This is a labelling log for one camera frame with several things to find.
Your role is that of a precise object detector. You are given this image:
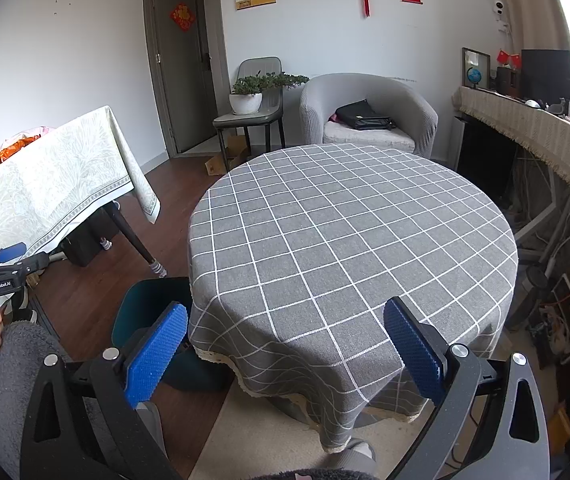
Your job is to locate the black handbag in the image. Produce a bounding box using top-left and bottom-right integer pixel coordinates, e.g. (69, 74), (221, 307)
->
(335, 100), (397, 132)

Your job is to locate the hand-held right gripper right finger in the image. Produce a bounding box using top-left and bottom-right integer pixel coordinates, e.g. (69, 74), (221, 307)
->
(384, 296), (552, 480)

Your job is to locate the side table, white cloth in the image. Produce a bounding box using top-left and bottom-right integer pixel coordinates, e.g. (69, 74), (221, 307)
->
(0, 105), (161, 261)

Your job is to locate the white desk frame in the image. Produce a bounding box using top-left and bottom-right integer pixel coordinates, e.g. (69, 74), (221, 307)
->
(512, 180), (570, 281)

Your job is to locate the person's left leg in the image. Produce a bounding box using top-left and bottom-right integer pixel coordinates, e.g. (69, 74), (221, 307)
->
(0, 319), (116, 480)

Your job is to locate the black cabinet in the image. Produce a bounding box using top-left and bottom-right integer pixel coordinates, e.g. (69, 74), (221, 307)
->
(454, 115), (518, 206)

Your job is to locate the dark teal trash bin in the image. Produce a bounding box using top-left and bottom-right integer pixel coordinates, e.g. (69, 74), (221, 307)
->
(112, 277), (233, 393)

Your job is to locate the grey dining chair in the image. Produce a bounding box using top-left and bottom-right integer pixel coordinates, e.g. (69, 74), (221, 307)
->
(212, 56), (286, 173)

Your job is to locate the black storage box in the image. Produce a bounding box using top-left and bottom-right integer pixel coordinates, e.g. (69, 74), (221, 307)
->
(60, 232), (102, 267)

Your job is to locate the red door decoration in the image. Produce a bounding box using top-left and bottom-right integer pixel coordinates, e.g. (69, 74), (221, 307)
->
(170, 1), (197, 32)

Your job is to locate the grey slipper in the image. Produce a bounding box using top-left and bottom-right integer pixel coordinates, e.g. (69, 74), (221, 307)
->
(135, 402), (166, 456)
(330, 437), (377, 476)

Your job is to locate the framed picture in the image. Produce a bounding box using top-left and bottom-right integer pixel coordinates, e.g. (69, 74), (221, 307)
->
(461, 47), (490, 91)

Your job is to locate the grey door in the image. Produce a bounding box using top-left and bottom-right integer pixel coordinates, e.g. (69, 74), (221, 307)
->
(144, 0), (228, 158)

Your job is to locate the black monitor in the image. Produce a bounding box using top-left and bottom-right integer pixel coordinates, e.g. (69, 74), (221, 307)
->
(521, 49), (570, 103)

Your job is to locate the grey checked tablecloth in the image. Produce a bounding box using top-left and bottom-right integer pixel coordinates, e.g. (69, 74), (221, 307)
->
(187, 143), (520, 453)

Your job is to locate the white security camera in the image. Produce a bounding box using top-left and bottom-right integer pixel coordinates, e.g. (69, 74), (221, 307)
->
(490, 0), (512, 33)

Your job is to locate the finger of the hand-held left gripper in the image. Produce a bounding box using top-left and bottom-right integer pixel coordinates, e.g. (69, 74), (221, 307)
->
(0, 241), (27, 267)
(0, 252), (52, 277)

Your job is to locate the grey armchair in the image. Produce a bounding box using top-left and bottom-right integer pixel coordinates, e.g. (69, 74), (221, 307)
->
(299, 73), (438, 158)

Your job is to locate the open cardboard box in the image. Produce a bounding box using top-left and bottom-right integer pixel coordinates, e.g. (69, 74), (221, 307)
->
(205, 135), (249, 176)

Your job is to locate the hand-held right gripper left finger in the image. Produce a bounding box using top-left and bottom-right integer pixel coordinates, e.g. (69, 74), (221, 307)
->
(19, 302), (188, 480)

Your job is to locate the beige fringed cloth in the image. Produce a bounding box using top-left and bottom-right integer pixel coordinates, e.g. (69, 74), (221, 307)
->
(457, 86), (570, 231)

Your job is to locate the dark table leg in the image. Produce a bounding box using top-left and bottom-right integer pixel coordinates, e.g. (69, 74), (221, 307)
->
(105, 202), (158, 266)

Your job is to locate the dark wooden box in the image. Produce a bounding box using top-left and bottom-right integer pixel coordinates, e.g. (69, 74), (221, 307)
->
(496, 66), (522, 97)

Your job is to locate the potted plant in white pot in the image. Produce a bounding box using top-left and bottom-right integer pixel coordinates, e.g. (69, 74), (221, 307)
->
(229, 72), (311, 116)

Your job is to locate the orange snack bag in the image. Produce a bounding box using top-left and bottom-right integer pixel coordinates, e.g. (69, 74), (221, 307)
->
(0, 130), (53, 166)

